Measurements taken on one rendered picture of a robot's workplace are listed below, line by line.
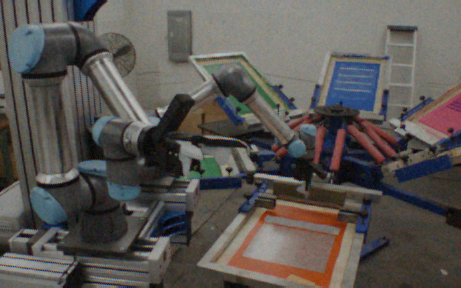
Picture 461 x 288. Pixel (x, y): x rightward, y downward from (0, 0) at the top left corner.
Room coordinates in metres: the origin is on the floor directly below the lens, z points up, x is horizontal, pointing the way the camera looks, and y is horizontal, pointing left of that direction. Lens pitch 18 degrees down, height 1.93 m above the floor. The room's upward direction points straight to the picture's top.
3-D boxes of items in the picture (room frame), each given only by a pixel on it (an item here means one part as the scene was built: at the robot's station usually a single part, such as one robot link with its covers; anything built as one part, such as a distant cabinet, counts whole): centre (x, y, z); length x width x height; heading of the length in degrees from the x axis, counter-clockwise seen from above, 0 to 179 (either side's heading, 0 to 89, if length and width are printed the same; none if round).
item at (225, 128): (3.13, -0.27, 0.91); 1.34 x 0.40 x 0.08; 38
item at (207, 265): (1.63, -0.29, 0.97); 0.79 x 0.58 x 0.04; 158
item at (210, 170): (2.48, 0.21, 1.05); 1.08 x 0.61 x 0.23; 98
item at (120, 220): (1.16, 0.40, 1.31); 0.15 x 0.15 x 0.10
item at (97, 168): (1.16, 0.41, 1.42); 0.13 x 0.12 x 0.14; 147
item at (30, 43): (1.05, 0.48, 1.63); 0.15 x 0.12 x 0.55; 147
